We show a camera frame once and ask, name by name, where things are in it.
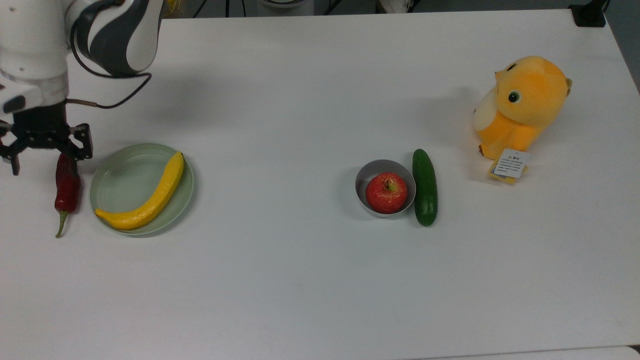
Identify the black table clamp block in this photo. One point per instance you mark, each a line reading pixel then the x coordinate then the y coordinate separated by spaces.
pixel 589 15

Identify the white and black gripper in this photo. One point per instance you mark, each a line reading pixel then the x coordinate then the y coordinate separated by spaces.
pixel 35 107

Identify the pale green plastic plate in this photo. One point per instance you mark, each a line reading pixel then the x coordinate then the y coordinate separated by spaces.
pixel 125 175

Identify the dark green cucumber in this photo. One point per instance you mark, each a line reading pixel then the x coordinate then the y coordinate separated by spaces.
pixel 425 187

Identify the red apple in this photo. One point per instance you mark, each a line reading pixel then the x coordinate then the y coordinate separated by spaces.
pixel 386 195

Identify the yellow banana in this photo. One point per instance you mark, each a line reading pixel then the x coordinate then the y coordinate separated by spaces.
pixel 160 195

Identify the small metal bowl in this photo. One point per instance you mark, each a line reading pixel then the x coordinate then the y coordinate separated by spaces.
pixel 372 172

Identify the orange plush toy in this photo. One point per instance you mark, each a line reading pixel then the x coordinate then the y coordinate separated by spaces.
pixel 530 100

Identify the red chili pepper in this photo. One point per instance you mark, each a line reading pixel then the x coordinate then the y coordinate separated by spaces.
pixel 67 185

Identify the white paper toy tag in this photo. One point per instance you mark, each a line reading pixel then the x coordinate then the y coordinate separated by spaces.
pixel 511 164

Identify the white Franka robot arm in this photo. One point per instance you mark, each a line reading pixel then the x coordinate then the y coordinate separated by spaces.
pixel 50 35

